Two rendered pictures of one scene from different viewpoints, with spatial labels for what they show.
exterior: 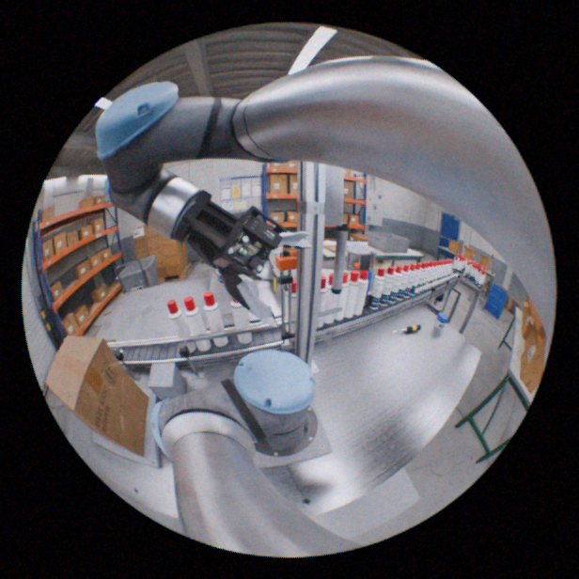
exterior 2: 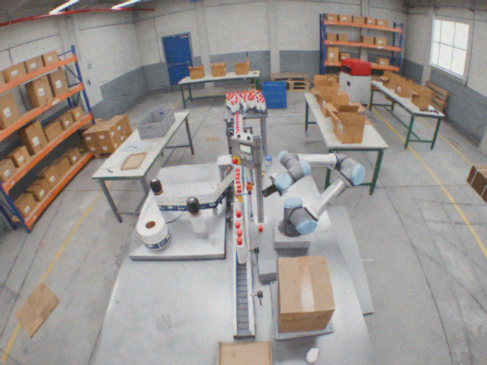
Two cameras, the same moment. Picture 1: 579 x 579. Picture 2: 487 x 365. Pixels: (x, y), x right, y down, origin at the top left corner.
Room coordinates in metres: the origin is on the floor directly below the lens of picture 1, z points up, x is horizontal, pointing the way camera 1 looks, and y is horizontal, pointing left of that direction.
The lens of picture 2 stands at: (-0.01, 1.19, 2.12)
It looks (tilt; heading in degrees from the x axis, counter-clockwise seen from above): 36 degrees down; 292
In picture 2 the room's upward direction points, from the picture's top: 6 degrees counter-clockwise
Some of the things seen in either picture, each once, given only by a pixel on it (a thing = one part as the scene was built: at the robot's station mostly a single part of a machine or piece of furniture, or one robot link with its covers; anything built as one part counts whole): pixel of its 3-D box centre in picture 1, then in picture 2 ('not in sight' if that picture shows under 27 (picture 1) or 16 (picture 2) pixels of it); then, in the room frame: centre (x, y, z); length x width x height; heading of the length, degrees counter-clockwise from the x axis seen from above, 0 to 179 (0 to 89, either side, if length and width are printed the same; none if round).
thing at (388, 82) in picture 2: not in sight; (390, 80); (-1.53, -4.92, 0.97); 0.51 x 0.36 x 0.37; 17
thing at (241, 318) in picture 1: (241, 317); (239, 224); (0.46, 0.16, 0.98); 0.05 x 0.05 x 0.20
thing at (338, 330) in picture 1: (277, 337); (240, 224); (0.50, 0.05, 0.85); 1.65 x 0.11 x 0.05; 110
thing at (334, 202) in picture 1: (322, 186); (246, 150); (0.46, -0.08, 1.38); 0.17 x 0.10 x 0.19; 165
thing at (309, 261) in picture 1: (308, 274); (259, 184); (0.38, -0.05, 1.16); 0.04 x 0.04 x 0.67; 20
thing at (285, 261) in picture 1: (283, 302); (246, 202); (0.46, 0.02, 1.05); 0.10 x 0.04 x 0.33; 20
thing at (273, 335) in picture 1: (276, 336); (240, 224); (0.50, 0.05, 0.86); 1.65 x 0.08 x 0.04; 110
